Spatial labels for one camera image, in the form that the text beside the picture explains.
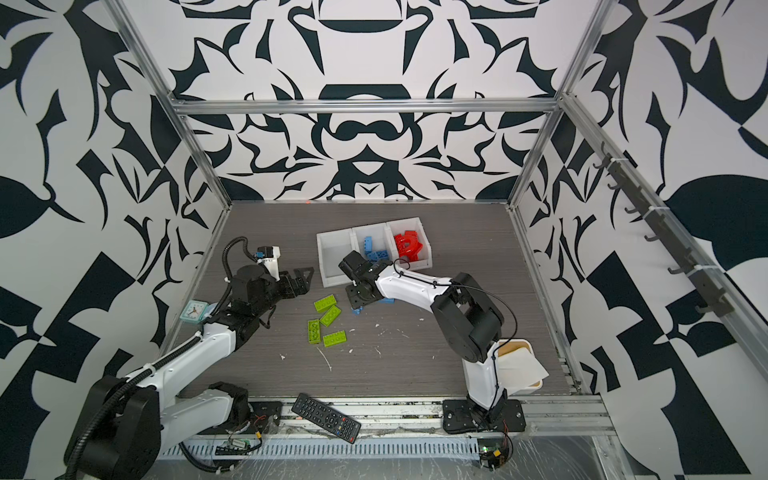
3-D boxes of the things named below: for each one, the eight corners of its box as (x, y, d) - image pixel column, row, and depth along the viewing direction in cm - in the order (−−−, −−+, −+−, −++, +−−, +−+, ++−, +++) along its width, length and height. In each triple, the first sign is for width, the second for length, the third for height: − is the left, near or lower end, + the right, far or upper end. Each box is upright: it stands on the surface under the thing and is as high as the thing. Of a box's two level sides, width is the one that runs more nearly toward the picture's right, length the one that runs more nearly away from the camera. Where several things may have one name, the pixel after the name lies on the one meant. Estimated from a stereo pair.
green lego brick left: (309, 344, 88) (308, 341, 86) (309, 323, 92) (308, 320, 90) (320, 343, 88) (319, 340, 86) (320, 321, 92) (319, 318, 90)
